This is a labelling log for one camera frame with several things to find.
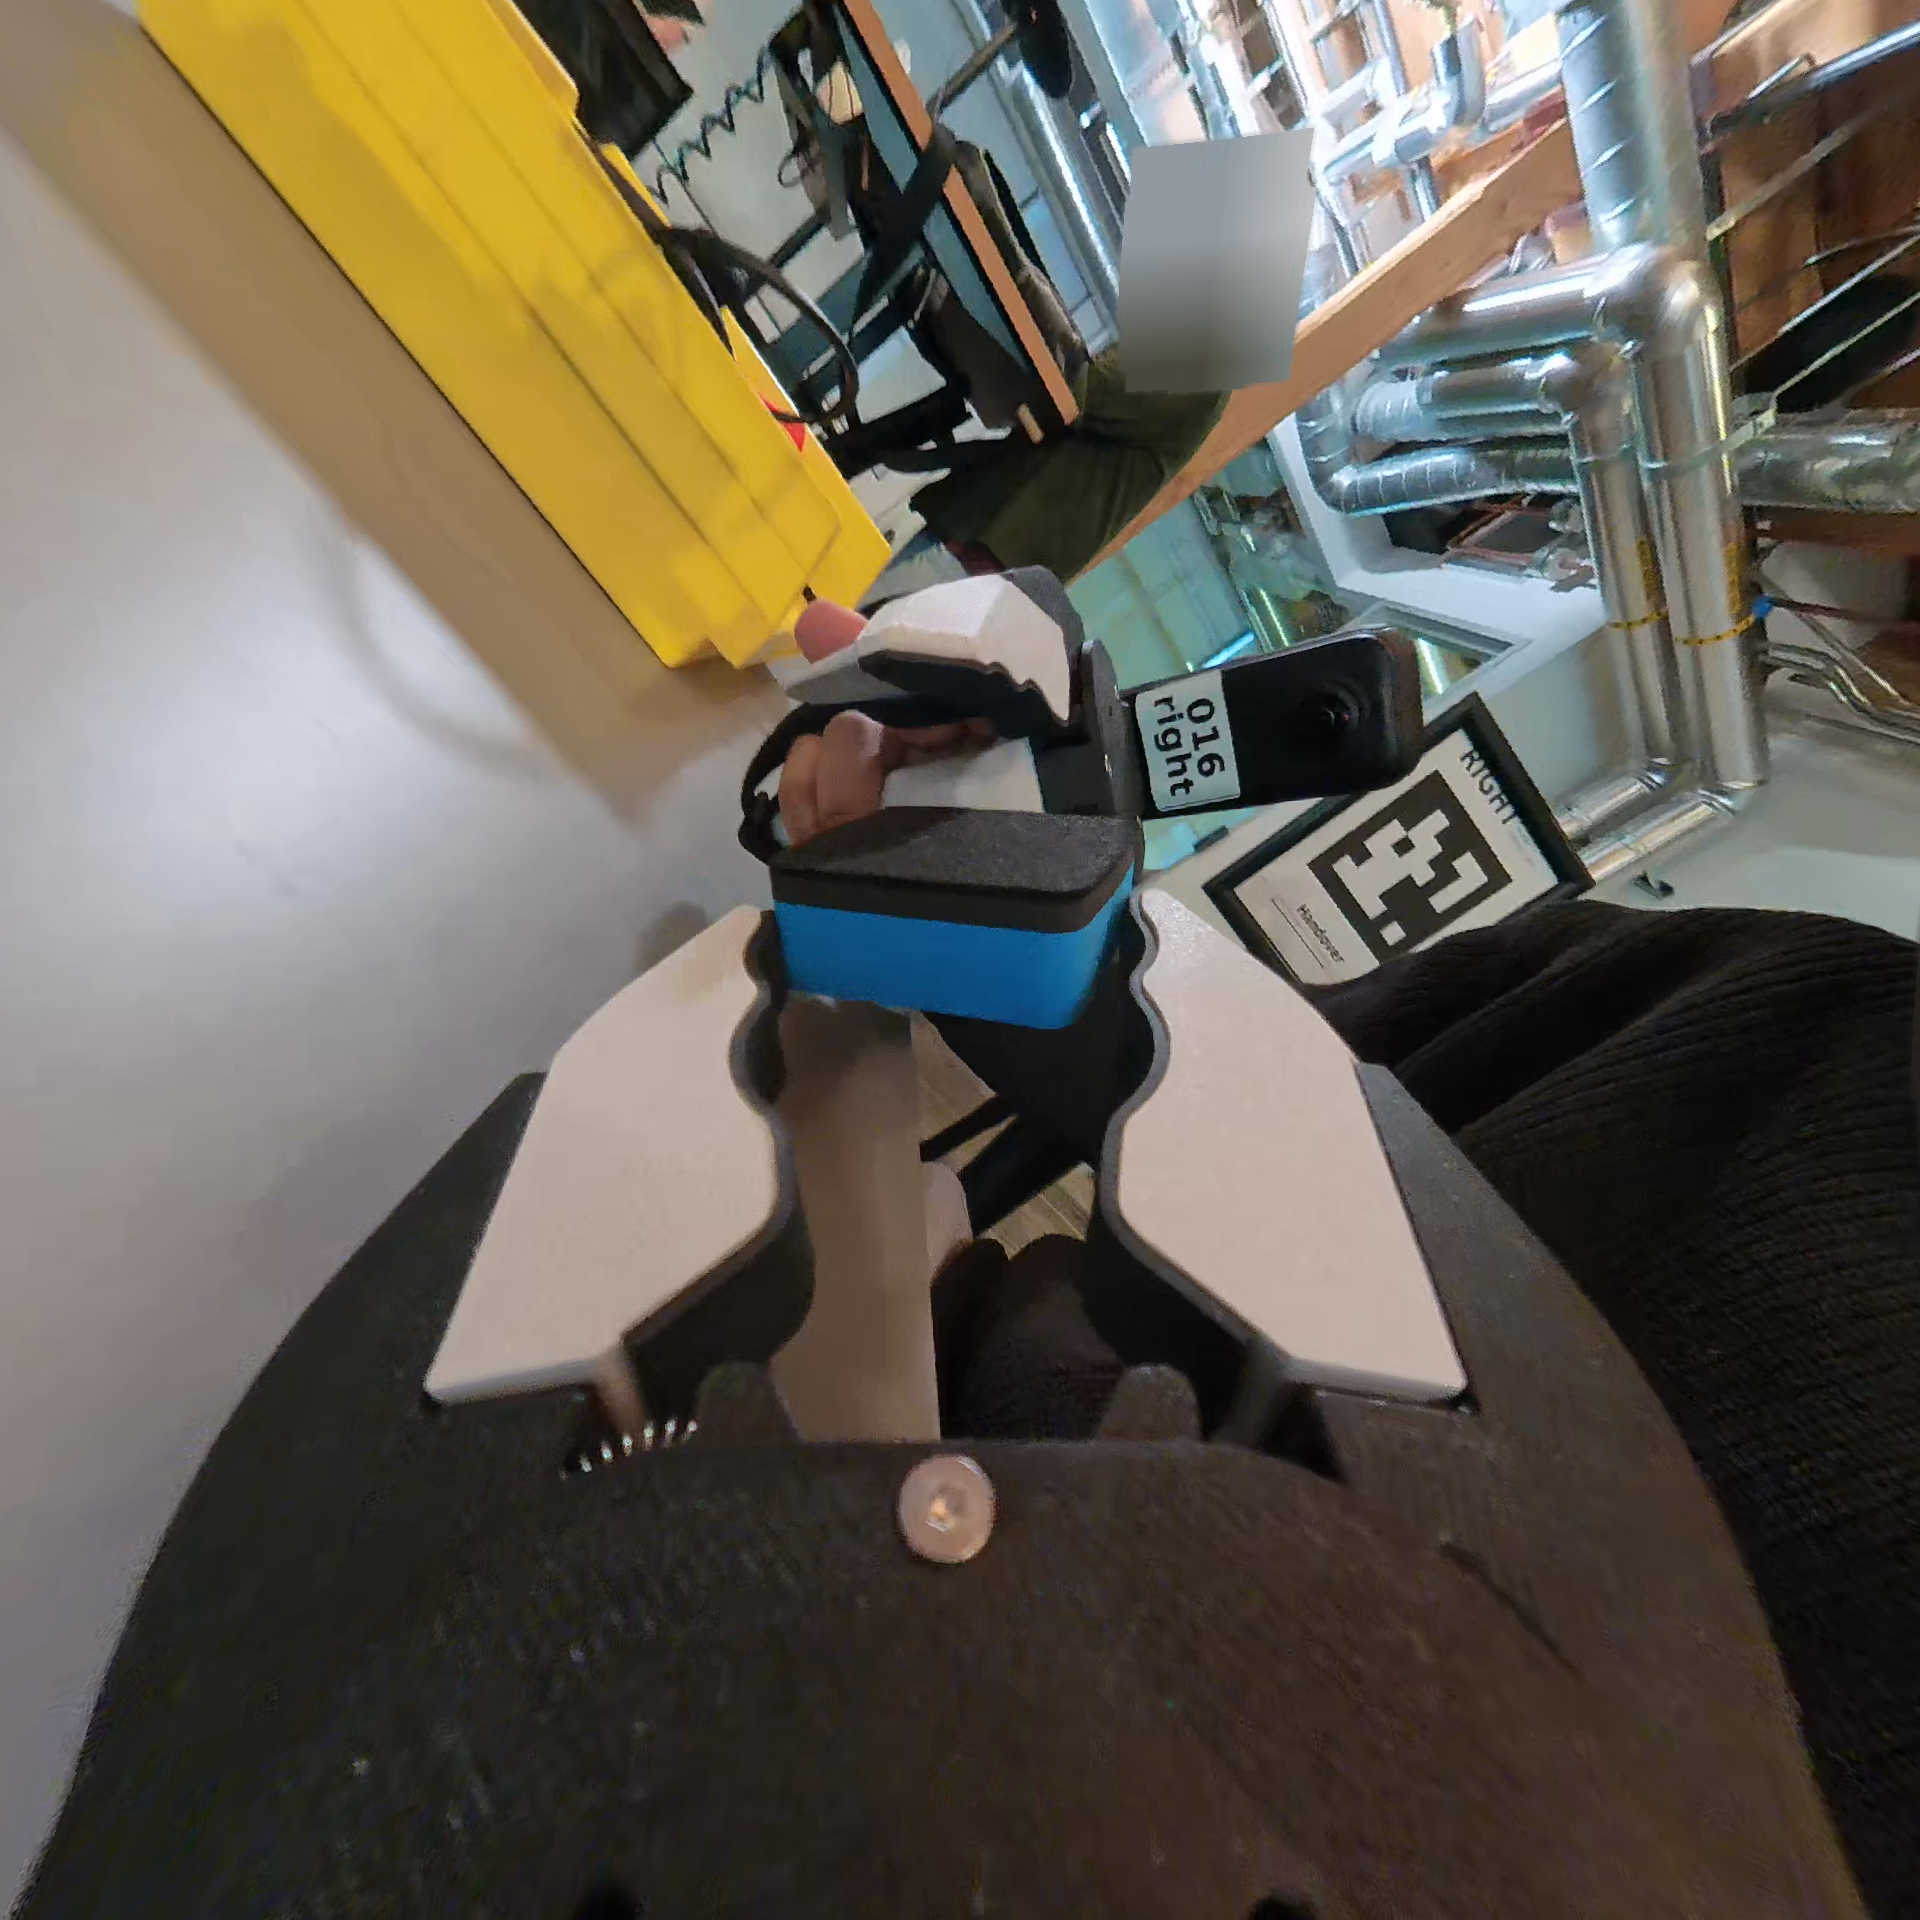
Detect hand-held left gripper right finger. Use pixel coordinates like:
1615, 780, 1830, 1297
1098, 886, 1471, 1446

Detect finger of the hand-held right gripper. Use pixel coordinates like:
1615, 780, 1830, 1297
768, 575, 1088, 741
885, 731, 1055, 819

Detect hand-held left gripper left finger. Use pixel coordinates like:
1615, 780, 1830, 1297
419, 904, 814, 1431

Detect blue and black sponge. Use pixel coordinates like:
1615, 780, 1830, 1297
768, 808, 1139, 1032

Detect person's right hand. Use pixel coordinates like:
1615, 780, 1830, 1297
778, 596, 999, 844

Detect framed tag sign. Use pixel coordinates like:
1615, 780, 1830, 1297
1200, 692, 1596, 992

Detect black desk wooden edge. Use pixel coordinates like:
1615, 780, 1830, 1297
815, 0, 1088, 437

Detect wooden ceiling beam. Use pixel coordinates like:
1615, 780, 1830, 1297
1071, 135, 1590, 579

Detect silver ventilation ducts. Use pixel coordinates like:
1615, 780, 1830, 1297
1298, 0, 1920, 886

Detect yellow storage bin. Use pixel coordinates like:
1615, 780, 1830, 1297
134, 0, 895, 672

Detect black cable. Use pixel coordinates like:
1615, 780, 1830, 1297
659, 233, 863, 437

